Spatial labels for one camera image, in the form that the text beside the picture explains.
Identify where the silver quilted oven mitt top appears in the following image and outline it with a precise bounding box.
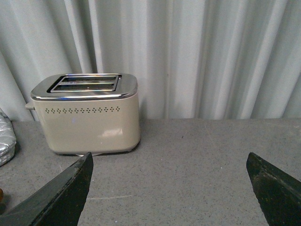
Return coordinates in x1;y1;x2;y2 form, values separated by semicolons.
0;109;16;166

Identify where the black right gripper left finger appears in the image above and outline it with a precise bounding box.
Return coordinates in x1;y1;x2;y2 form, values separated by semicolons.
0;152;94;226

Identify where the grey pleated curtain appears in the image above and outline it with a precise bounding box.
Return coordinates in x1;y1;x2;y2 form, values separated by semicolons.
0;0;301;121

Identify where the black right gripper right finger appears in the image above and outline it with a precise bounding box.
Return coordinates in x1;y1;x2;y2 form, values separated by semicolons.
246;153;301;226

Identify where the beige two-slot toaster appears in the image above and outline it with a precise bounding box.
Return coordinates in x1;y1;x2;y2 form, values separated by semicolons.
25;73;140;155

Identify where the brown round object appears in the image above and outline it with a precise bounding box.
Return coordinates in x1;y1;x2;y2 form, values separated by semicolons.
0;188;4;202

